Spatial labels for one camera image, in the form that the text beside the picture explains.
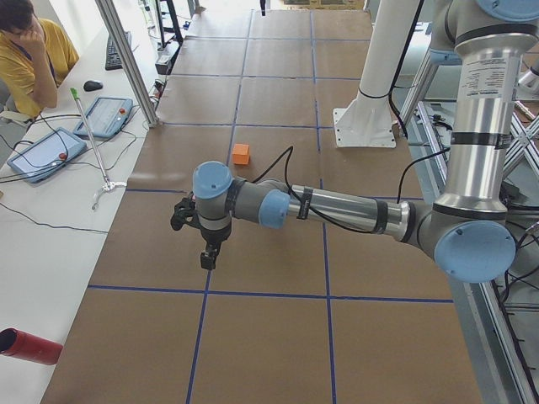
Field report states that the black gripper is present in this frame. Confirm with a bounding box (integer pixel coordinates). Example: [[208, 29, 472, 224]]
[[200, 227, 231, 270]]

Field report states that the orange foam cube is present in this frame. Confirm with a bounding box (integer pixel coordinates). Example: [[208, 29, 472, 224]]
[[232, 143, 250, 166]]

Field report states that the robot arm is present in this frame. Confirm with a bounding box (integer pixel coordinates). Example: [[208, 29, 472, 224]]
[[188, 1, 538, 283]]

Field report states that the reacher grabber stick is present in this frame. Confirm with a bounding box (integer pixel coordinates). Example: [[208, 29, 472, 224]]
[[70, 88, 127, 210]]

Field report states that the far blue teach pendant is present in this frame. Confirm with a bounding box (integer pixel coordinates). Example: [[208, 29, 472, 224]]
[[84, 97, 134, 140]]

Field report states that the blue teach pendant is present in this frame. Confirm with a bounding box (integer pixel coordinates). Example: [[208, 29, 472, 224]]
[[7, 127, 87, 183], [84, 97, 134, 140]]

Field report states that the near blue teach pendant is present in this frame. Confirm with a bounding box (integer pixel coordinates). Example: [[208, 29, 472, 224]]
[[7, 127, 87, 183]]

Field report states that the black computer mouse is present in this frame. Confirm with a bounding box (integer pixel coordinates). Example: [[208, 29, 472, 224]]
[[83, 80, 104, 92]]

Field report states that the red cylinder bottle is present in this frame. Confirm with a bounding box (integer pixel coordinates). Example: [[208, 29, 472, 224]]
[[1, 328, 63, 365]]

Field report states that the black keyboard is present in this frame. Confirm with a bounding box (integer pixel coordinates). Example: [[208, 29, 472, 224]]
[[104, 35, 123, 71]]

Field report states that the person in yellow shirt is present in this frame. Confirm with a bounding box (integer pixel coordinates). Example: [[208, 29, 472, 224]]
[[1, 1, 79, 118]]

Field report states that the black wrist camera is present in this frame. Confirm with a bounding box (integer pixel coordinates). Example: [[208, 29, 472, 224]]
[[170, 193, 199, 231]]

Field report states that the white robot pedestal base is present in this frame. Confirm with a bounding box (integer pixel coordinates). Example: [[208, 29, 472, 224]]
[[333, 0, 423, 148]]

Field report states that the grey aluminium frame post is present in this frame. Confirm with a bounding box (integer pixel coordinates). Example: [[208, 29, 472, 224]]
[[95, 0, 159, 128]]

